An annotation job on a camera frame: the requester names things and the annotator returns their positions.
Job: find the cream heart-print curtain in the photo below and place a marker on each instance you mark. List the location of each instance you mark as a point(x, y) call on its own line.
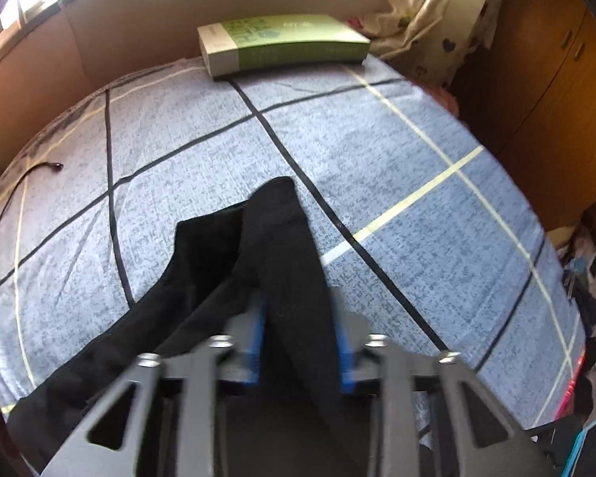
point(442, 20)

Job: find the wooden cabinet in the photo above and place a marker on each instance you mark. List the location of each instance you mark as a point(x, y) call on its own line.
point(526, 84)

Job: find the black pants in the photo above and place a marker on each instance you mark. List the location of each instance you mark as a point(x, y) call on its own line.
point(288, 258)

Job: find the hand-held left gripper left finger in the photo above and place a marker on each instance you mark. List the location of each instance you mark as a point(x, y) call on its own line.
point(256, 353)

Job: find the teal plastic item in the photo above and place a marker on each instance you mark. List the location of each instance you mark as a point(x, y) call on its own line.
point(578, 449)

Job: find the blue plaid bedsheet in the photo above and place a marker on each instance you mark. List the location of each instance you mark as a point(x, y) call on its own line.
point(402, 238)

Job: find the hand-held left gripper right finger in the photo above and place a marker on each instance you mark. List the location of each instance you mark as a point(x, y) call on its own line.
point(345, 370)

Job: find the green cardboard box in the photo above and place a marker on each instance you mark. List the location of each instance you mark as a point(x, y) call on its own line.
point(298, 42)

